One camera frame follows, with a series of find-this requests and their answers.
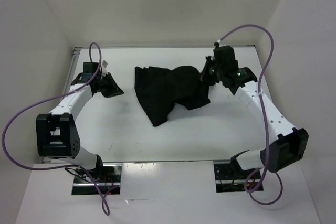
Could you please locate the white front cover board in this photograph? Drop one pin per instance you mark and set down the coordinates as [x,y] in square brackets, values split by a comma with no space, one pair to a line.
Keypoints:
[179,192]

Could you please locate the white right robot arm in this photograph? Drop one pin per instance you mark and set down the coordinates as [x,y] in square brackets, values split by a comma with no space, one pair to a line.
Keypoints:
[287,144]

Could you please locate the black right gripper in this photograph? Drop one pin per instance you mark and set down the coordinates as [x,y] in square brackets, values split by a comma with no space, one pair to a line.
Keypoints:
[204,75]

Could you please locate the black pleated skirt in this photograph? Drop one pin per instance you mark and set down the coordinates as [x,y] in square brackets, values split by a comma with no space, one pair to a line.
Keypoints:
[158,90]

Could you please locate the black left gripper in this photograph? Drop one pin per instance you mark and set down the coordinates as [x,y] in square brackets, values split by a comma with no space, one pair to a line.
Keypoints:
[113,85]

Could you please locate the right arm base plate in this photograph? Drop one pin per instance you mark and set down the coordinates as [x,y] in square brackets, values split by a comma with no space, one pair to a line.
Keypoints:
[226,180]

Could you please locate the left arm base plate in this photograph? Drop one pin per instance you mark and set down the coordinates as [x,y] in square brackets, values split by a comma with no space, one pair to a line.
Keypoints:
[108,181]

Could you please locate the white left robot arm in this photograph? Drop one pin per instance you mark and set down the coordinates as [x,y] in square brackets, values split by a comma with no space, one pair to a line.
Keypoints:
[57,135]

